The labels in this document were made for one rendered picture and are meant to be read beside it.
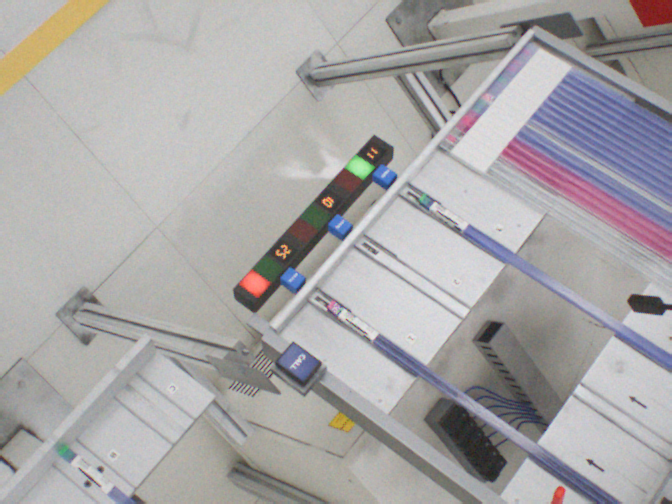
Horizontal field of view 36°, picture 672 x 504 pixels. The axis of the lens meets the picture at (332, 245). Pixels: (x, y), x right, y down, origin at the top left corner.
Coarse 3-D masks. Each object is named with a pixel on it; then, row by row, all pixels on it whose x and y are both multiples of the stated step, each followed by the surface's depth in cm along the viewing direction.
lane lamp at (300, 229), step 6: (300, 222) 154; (306, 222) 154; (294, 228) 154; (300, 228) 154; (306, 228) 154; (312, 228) 154; (294, 234) 153; (300, 234) 153; (306, 234) 153; (312, 234) 153; (306, 240) 153
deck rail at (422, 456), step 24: (264, 336) 143; (336, 384) 140; (336, 408) 144; (360, 408) 138; (384, 432) 138; (408, 432) 137; (408, 456) 139; (432, 456) 135; (432, 480) 140; (456, 480) 134
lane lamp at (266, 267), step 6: (264, 258) 151; (258, 264) 151; (264, 264) 151; (270, 264) 151; (276, 264) 151; (258, 270) 151; (264, 270) 151; (270, 270) 151; (276, 270) 151; (264, 276) 150; (270, 276) 150; (276, 276) 150
